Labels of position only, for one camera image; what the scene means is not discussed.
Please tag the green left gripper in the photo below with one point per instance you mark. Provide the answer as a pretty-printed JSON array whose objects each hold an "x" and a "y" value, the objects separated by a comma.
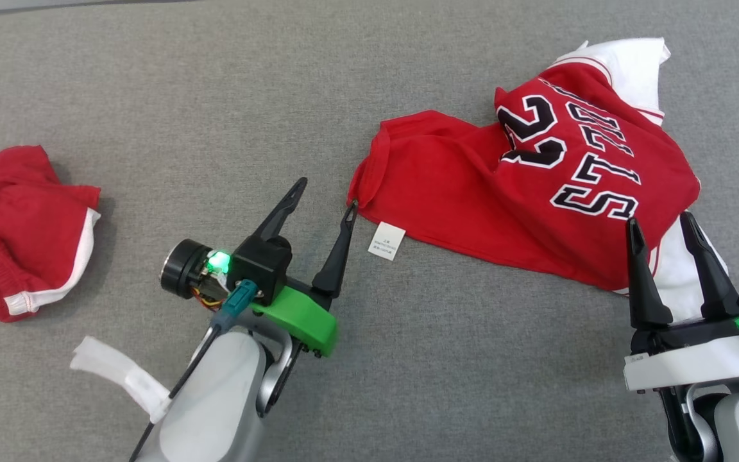
[{"x": 302, "y": 317}]

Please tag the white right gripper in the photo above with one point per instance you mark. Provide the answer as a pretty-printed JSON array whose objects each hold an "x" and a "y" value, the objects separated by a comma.
[{"x": 690, "y": 362}]

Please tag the red white basketball jersey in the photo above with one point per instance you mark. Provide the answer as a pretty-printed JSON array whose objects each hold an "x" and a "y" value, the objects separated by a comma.
[{"x": 472, "y": 186}]

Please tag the red shorts with white trim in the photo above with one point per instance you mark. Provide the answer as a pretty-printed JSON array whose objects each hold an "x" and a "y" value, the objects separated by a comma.
[{"x": 16, "y": 218}]

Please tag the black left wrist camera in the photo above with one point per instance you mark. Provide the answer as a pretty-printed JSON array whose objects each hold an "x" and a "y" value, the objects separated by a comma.
[{"x": 260, "y": 266}]

